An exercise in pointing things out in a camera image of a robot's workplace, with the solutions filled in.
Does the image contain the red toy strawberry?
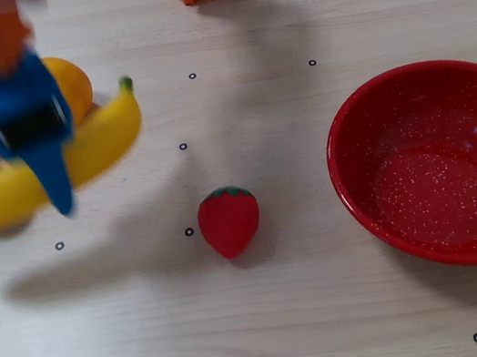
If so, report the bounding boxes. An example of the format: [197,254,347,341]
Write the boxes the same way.
[192,180,269,266]

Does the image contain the toy orange fruit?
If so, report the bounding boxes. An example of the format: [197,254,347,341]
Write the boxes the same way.
[39,49,100,132]

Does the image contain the red speckled enamel bowl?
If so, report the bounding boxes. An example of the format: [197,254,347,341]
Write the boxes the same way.
[312,50,477,291]

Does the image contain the yellow toy banana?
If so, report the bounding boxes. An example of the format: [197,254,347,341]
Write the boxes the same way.
[0,73,158,231]

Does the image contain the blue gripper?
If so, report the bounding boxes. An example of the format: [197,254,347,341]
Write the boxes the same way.
[0,42,91,230]

